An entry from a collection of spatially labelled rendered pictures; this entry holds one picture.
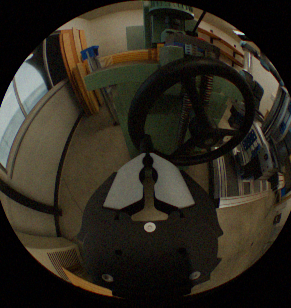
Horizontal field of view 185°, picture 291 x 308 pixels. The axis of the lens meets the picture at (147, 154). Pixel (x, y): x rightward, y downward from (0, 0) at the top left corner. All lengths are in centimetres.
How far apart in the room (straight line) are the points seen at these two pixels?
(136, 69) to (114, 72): 6
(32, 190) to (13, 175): 31
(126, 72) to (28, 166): 114
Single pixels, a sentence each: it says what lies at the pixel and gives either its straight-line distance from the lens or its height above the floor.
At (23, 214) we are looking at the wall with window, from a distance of 122.
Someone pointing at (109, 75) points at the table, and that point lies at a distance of 32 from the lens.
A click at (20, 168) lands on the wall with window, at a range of 117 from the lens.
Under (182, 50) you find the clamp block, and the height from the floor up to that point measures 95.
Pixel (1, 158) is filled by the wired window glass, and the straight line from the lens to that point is 121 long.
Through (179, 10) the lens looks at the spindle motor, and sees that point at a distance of 47.
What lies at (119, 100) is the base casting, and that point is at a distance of 35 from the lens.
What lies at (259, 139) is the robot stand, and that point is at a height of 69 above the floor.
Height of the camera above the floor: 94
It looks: 60 degrees down
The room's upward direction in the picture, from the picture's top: 3 degrees counter-clockwise
